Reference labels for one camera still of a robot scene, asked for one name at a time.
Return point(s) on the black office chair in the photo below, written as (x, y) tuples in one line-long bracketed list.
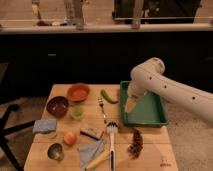
[(4, 132)]

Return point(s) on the green plastic tray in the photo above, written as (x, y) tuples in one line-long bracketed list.
[(149, 112)]

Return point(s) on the grey-blue cloth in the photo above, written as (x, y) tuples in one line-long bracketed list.
[(87, 152)]

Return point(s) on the yellow banana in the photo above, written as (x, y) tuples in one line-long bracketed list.
[(98, 160)]

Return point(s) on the dark sponge block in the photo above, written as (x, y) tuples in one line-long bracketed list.
[(91, 132)]

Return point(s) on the orange-red bowl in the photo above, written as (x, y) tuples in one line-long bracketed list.
[(78, 92)]

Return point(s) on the blue folded cloth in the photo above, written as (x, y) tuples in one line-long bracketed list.
[(44, 126)]

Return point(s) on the orange round fruit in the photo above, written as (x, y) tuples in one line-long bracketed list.
[(70, 138)]

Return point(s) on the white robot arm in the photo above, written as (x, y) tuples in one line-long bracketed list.
[(148, 76)]

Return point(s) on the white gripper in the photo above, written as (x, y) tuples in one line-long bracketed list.
[(133, 91)]

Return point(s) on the small metal cup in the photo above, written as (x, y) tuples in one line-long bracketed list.
[(55, 152)]

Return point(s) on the white dish brush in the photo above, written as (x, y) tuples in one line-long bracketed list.
[(112, 129)]

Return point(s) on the dark red bowl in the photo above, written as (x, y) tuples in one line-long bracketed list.
[(57, 106)]

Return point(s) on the silver fork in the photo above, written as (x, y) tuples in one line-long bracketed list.
[(101, 104)]

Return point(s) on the small green cup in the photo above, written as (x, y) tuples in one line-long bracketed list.
[(77, 113)]

